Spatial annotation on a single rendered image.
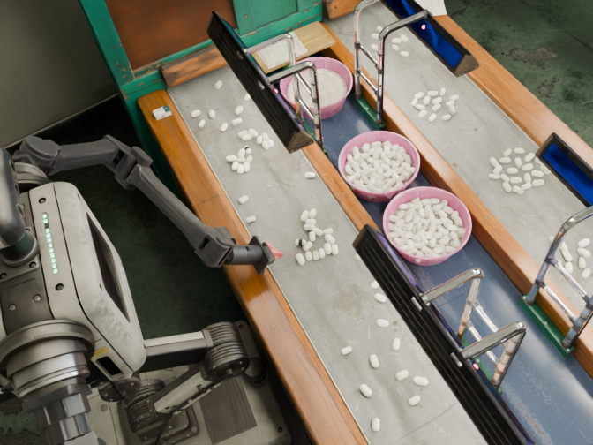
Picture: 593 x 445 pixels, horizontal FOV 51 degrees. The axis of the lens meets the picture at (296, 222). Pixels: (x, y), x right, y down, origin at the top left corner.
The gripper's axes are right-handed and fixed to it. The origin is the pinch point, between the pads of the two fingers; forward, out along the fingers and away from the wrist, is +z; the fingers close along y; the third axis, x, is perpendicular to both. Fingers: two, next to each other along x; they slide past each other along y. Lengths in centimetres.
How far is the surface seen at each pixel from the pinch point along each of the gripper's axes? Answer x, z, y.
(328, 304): -0.3, 7.0, -19.6
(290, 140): -31.7, -8.5, 13.8
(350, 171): -19.4, 30.2, 19.8
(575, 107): -56, 187, 49
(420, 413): -4, 11, -59
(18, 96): 74, -21, 170
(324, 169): -16.3, 22.1, 23.0
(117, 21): -15, -28, 92
